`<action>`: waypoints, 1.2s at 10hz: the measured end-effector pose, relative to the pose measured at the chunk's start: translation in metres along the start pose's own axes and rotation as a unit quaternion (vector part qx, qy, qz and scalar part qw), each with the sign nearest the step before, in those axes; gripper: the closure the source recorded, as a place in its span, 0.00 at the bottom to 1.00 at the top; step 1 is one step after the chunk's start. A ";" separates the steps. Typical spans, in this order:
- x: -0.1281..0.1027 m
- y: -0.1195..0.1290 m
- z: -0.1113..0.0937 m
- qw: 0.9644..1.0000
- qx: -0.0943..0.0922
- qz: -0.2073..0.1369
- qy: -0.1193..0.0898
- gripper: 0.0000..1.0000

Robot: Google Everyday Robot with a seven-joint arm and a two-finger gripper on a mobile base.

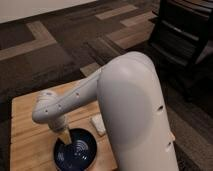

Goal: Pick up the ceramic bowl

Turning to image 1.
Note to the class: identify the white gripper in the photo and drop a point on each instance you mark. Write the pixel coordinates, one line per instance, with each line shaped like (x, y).
(59, 125)

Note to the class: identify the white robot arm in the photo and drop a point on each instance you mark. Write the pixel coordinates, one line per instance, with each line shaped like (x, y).
(128, 92)

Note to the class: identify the dark blue ceramic bowl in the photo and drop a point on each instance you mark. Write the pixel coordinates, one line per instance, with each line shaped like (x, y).
(77, 156)

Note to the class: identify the white sponge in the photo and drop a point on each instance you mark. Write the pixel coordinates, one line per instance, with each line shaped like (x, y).
(98, 124)

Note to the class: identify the black chair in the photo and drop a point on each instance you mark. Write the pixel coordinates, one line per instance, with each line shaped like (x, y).
(180, 34)

